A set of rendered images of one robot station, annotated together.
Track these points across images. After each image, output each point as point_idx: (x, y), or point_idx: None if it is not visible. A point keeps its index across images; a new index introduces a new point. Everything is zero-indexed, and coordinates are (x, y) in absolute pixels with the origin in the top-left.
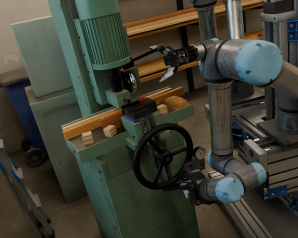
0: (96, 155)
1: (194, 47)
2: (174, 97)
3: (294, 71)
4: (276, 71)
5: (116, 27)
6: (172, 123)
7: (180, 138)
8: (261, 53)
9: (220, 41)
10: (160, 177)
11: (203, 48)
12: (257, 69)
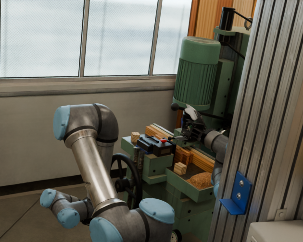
0: (127, 151)
1: (207, 132)
2: (203, 174)
3: (80, 156)
4: (58, 134)
5: (188, 73)
6: (132, 164)
7: (177, 209)
8: (56, 114)
9: (97, 103)
10: (126, 203)
11: (210, 139)
12: (54, 122)
